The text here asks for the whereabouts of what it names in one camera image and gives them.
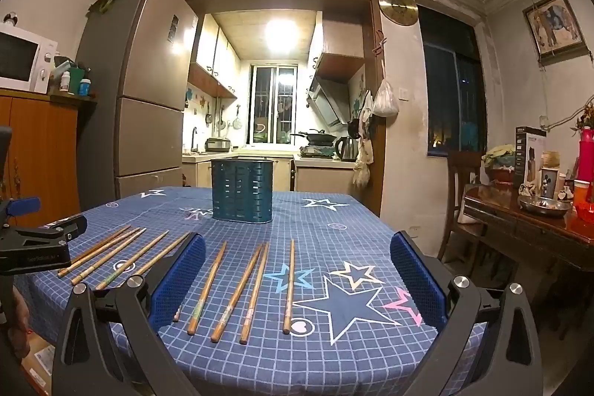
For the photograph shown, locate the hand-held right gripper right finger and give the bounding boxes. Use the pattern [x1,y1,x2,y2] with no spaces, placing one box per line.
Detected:
[390,231,544,396]

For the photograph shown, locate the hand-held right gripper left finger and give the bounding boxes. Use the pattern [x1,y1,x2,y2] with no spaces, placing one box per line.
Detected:
[51,233,207,396]

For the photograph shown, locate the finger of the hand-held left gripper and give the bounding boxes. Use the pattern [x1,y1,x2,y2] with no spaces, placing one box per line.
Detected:
[0,215,88,276]
[3,198,41,234]

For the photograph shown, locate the row of wooden chopsticks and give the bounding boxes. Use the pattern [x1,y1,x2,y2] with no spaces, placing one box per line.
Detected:
[56,225,298,343]

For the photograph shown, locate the perforated metal utensil holder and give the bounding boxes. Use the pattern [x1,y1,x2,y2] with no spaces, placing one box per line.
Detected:
[211,158,274,223]

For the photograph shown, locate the orange wooden cabinet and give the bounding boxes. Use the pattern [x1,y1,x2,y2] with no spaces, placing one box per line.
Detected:
[0,89,98,216]

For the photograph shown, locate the white microwave oven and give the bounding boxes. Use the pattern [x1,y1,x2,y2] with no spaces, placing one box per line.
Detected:
[0,25,59,95]

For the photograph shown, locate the blue star-print tablecloth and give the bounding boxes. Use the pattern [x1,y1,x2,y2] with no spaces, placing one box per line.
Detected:
[14,186,488,396]

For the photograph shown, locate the beige kitchen base cabinet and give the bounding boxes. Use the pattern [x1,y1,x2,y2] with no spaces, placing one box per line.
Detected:
[182,152,214,189]
[292,157,360,193]

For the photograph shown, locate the cardboard box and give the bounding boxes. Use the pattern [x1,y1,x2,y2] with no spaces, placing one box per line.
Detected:
[19,331,53,396]

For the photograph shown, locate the dark wooden chair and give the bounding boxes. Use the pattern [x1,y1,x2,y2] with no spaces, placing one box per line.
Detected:
[438,150,486,262]

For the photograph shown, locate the dark wooden side table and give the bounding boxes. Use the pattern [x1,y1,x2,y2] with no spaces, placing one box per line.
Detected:
[463,185,594,285]

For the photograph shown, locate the hanging bundle of bags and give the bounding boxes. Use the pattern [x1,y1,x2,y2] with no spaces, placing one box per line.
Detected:
[353,90,375,189]

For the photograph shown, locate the potted plant in red pot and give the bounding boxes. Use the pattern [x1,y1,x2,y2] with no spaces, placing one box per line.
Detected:
[482,144,517,186]

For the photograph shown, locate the metal bowl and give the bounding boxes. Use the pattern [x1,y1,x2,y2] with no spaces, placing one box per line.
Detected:
[519,196,572,218]

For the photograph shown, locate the steel electric kettle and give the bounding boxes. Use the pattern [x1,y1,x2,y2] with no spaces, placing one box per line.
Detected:
[335,136,359,161]

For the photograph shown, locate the tall bronze refrigerator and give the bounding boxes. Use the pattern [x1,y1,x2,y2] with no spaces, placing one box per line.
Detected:
[74,0,200,211]

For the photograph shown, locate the tabletop gas stove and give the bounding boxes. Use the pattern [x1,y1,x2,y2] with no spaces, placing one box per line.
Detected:
[299,144,336,159]

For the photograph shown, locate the tall black carton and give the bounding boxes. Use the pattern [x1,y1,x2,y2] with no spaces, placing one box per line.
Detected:
[514,126,547,188]

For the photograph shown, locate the black wok with lid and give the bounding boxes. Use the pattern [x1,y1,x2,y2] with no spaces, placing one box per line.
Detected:
[290,129,337,146]

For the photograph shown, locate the hanging white plastic bag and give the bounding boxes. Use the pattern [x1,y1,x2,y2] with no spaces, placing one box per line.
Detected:
[371,78,400,117]

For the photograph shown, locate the dark room window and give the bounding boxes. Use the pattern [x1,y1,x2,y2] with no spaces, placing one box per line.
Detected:
[418,5,488,158]

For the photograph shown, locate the steel range hood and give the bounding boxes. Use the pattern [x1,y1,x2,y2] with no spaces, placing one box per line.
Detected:
[306,71,351,128]

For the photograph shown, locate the barred kitchen window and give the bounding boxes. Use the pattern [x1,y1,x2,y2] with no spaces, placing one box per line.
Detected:
[249,63,300,145]

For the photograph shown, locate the pink thermos flask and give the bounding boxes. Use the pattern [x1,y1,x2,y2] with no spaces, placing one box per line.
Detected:
[578,127,594,183]

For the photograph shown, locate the beige upper kitchen cabinets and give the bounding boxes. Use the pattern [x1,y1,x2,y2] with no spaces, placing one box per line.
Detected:
[188,13,242,100]

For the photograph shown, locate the brown-bottomed upper kitchen cabinet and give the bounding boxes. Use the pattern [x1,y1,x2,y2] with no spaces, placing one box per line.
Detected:
[309,18,366,84]

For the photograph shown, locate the kitchen ceiling light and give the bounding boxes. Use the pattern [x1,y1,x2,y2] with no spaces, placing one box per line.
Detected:
[264,19,298,53]

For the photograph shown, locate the framed elephant picture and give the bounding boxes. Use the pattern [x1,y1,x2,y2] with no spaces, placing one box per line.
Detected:
[522,0,586,65]

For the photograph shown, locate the small photo frame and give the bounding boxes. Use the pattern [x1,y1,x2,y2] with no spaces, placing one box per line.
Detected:
[538,166,558,198]

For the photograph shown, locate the wooden doorway frame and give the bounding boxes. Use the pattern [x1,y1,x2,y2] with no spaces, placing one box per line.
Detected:
[182,0,387,217]

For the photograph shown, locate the round gold wall clock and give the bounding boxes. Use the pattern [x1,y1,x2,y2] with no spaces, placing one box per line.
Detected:
[378,0,418,26]

